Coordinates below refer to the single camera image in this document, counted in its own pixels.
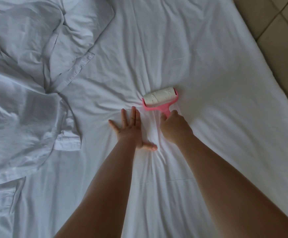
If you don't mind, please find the person's left hand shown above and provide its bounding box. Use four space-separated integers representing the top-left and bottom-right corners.
108 106 158 152

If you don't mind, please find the person's right hand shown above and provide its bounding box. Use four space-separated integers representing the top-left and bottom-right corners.
159 109 194 146

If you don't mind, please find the pink lint roller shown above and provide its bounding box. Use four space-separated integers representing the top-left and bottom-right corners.
142 87 180 117

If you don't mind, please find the white bed sheet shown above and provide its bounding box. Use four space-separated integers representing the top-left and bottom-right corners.
0 0 288 238

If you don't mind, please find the person's right forearm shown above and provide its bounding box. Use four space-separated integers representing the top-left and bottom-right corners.
176 135 288 238

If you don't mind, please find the person's left forearm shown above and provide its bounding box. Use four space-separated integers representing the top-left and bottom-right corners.
55 141 144 238

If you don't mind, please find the white duvet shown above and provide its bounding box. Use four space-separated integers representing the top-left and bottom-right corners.
0 0 116 189

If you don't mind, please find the beige padded headboard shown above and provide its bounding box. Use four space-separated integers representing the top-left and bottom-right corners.
233 0 288 117

